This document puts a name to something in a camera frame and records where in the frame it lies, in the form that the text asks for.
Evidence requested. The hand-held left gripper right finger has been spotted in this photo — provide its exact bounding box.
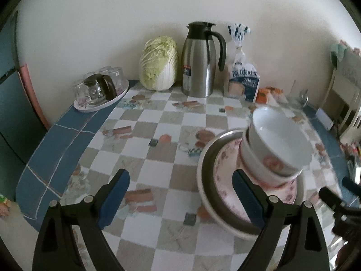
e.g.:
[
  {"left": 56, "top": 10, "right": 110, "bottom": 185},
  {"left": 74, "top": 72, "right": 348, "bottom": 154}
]
[{"left": 232, "top": 169, "right": 330, "bottom": 271}]

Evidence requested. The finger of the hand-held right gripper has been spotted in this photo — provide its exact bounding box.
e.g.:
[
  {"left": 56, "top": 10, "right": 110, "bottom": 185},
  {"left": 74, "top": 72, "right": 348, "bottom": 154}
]
[
  {"left": 319, "top": 187, "right": 361, "bottom": 240},
  {"left": 342, "top": 176, "right": 361, "bottom": 194}
]

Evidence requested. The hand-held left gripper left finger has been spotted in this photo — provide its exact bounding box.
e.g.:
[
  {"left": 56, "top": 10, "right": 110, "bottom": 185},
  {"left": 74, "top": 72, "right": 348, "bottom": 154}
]
[{"left": 32, "top": 168, "right": 131, "bottom": 271}]

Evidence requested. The white square bowl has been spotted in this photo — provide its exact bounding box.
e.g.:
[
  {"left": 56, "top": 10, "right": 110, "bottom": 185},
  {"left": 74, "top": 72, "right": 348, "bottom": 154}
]
[{"left": 239, "top": 138, "right": 299, "bottom": 189}]

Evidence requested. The round plate with floral rim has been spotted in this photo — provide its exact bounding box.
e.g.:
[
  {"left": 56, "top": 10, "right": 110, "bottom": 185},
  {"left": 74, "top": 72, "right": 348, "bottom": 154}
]
[{"left": 213, "top": 140, "right": 299, "bottom": 223}]

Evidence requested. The stainless steel basin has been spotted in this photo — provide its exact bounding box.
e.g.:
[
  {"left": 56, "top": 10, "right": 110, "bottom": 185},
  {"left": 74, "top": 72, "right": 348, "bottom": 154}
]
[{"left": 197, "top": 128, "right": 306, "bottom": 239}]

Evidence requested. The small white floral bowl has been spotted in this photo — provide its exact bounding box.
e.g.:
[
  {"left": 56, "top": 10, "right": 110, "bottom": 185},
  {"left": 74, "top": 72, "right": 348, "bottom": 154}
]
[{"left": 248, "top": 107, "right": 315, "bottom": 173}]

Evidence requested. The white plastic chair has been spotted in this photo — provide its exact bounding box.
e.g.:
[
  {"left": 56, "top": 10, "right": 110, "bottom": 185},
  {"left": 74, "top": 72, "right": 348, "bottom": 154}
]
[{"left": 338, "top": 102, "right": 361, "bottom": 147}]

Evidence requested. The checked tablecloth with blue border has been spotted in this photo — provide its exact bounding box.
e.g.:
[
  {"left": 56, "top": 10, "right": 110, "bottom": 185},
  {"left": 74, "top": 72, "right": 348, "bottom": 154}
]
[{"left": 15, "top": 79, "right": 353, "bottom": 271}]

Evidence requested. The white power strip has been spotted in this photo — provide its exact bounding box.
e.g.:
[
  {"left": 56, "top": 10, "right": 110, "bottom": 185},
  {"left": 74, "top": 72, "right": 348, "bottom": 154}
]
[{"left": 315, "top": 108, "right": 334, "bottom": 131}]

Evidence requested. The white oval tray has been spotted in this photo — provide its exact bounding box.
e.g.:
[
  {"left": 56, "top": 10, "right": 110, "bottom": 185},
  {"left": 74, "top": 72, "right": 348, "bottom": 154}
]
[{"left": 73, "top": 79, "right": 130, "bottom": 113}]

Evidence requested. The clear glass mug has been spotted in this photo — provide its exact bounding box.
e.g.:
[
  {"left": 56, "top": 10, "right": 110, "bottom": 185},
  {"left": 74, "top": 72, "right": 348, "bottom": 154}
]
[{"left": 290, "top": 80, "right": 310, "bottom": 107}]

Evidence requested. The orange snack packet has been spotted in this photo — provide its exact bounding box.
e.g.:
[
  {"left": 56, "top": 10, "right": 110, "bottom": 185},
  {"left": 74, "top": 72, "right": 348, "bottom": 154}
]
[
  {"left": 269, "top": 87, "right": 288, "bottom": 103},
  {"left": 257, "top": 87, "right": 271, "bottom": 103}
]

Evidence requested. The colourful printed packet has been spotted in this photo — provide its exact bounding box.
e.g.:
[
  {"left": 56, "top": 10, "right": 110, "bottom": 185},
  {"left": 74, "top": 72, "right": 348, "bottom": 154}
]
[{"left": 0, "top": 193, "right": 12, "bottom": 218}]

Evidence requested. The glass teapot with dark lid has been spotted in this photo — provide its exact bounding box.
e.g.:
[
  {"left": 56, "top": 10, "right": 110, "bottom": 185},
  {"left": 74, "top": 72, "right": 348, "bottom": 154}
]
[{"left": 84, "top": 74, "right": 117, "bottom": 102}]

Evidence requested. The bag of sliced toast bread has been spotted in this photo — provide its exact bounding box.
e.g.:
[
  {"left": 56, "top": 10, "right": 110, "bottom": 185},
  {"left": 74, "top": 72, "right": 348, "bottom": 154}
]
[{"left": 224, "top": 23, "right": 260, "bottom": 103}]

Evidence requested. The teal cloth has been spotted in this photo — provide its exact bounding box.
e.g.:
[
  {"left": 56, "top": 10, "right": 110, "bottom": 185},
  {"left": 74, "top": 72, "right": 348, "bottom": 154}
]
[{"left": 330, "top": 42, "right": 349, "bottom": 69}]

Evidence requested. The stainless steel thermos jug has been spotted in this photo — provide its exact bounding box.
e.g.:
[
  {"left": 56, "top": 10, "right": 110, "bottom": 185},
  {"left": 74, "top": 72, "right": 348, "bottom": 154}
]
[{"left": 181, "top": 21, "right": 227, "bottom": 98}]

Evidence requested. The napa cabbage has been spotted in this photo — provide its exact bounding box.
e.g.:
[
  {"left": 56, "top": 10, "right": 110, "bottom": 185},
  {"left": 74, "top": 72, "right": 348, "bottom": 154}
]
[{"left": 139, "top": 36, "right": 179, "bottom": 91}]

